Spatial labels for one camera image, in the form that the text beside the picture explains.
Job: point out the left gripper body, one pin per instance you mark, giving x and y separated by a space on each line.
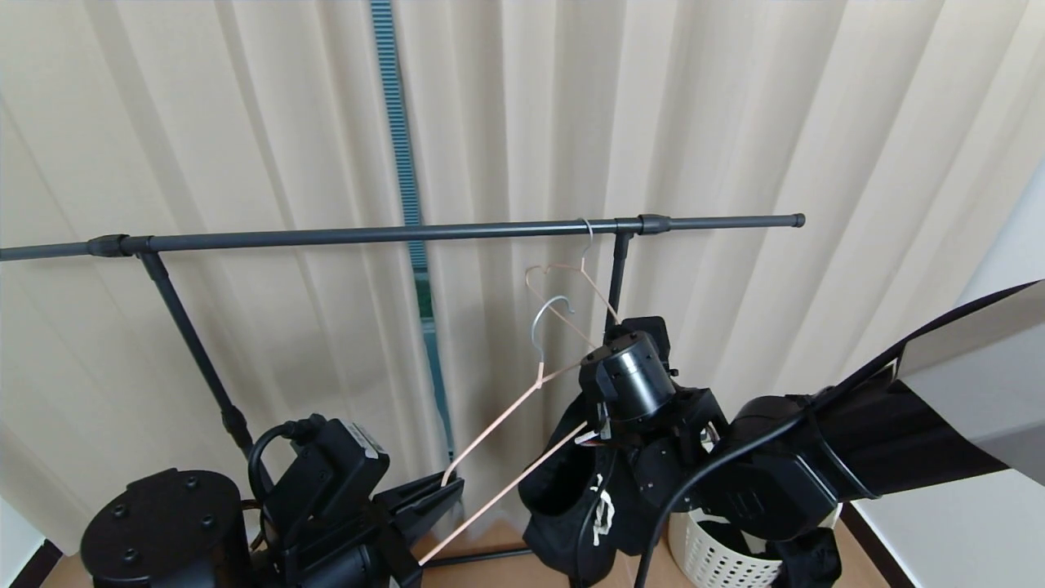
343 559

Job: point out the pink clothes hanger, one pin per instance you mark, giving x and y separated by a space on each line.
585 245
498 426

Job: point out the black shorts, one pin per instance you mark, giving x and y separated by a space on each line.
563 490

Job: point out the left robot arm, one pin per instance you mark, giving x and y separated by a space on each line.
163 531

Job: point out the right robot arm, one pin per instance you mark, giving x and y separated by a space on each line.
898 433

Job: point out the black clothes rack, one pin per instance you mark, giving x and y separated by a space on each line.
326 237

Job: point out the beige curtain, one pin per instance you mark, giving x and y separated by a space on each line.
245 122

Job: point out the black garment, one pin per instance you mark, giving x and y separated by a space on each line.
812 559

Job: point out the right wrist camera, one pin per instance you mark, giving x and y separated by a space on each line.
645 327

